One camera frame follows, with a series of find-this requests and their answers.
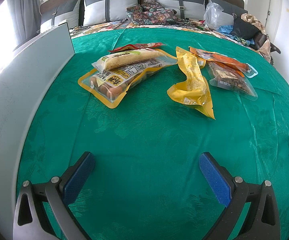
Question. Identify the brown dried snack pack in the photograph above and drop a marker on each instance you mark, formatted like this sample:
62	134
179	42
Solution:
224	77

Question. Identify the orange clear snack pack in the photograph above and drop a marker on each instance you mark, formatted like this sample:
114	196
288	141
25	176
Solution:
242	68

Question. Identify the grey curtain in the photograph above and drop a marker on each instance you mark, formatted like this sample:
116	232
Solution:
26	18

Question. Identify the yellow corn pack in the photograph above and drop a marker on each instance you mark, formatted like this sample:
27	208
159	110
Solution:
194	92

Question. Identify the floral bed sheet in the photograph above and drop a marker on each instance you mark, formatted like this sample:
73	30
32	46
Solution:
104	27

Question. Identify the middle grey pillow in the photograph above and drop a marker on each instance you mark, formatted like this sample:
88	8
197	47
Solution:
101	11

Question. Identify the green bed cover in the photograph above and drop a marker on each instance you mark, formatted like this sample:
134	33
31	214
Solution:
146	183

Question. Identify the white storage box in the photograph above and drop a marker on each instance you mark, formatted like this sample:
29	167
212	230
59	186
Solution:
23	85

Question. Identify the black bag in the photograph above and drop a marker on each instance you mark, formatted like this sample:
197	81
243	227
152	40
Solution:
244	29

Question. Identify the clear plastic bag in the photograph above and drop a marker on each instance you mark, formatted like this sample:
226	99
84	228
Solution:
212	14

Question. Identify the blue plastic bag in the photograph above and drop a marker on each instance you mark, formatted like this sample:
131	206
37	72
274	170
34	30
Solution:
226	30

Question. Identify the rice cracker pack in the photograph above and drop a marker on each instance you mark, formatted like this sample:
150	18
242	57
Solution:
123	58

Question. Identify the yellow sausage pack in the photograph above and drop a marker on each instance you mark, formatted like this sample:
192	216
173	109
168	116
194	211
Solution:
111	86

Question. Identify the floral folded blanket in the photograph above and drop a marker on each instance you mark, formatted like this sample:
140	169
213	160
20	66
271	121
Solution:
151	12

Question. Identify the beige patterned cloth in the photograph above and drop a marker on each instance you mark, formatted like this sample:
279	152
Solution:
261	38

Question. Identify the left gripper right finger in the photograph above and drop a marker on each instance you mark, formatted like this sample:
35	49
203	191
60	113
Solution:
262	220

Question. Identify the left grey pillow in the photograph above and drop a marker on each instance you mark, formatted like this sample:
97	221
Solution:
66	12

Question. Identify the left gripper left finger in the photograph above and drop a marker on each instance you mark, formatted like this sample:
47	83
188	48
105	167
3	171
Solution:
30	217

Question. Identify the red snack pack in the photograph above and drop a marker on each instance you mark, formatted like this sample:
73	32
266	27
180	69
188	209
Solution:
137	46

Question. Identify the far right grey pillow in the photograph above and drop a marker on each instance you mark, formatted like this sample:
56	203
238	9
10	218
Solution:
229	13

